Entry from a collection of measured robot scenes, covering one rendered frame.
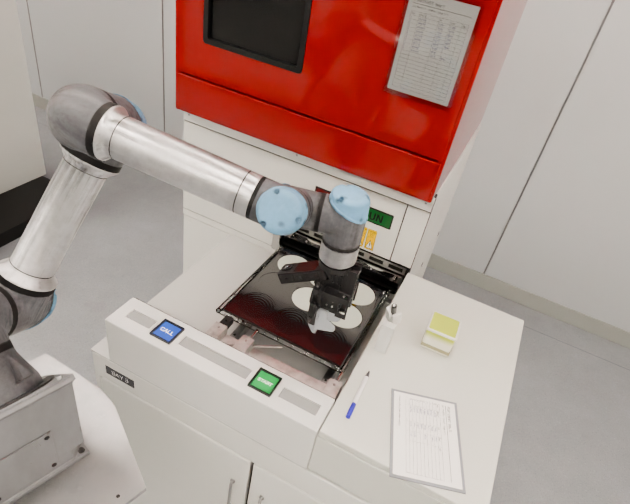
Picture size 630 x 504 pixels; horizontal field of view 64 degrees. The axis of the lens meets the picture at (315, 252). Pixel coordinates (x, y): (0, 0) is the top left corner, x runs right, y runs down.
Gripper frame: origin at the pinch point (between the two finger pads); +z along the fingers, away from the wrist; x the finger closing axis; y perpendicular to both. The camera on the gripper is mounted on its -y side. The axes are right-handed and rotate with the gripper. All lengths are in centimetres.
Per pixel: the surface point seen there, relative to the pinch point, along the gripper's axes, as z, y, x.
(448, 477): 8.4, 36.3, -16.0
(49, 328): 103, -130, 40
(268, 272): 14.4, -22.9, 28.5
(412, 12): -60, -2, 40
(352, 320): 14.8, 5.5, 22.6
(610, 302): 82, 122, 185
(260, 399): 8.8, -3.8, -16.6
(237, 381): 8.7, -10.2, -14.8
